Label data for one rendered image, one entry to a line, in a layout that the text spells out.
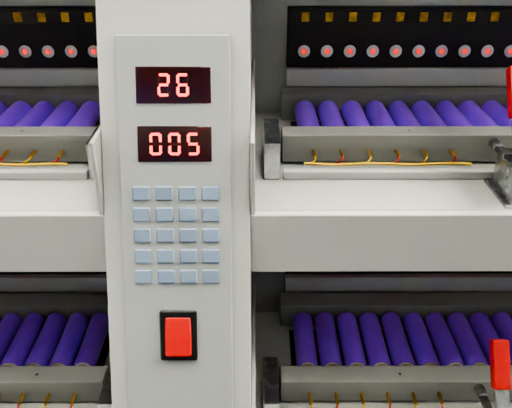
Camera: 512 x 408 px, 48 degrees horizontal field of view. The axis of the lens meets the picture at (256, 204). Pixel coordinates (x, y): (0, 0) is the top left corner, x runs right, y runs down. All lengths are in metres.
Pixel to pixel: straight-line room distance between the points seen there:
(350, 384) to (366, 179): 0.17
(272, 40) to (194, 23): 0.21
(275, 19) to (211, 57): 0.22
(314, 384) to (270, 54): 0.30
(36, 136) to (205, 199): 0.15
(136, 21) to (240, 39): 0.06
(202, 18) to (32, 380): 0.31
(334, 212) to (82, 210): 0.16
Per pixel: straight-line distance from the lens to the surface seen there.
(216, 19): 0.37
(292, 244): 0.38
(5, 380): 0.51
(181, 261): 0.37
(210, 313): 0.38
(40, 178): 0.44
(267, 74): 0.56
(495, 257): 0.42
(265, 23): 0.57
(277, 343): 0.54
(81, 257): 0.40
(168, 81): 0.36
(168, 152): 0.36
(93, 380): 0.49
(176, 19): 0.37
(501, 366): 0.46
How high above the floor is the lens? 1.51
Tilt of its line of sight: 9 degrees down
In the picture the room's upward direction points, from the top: straight up
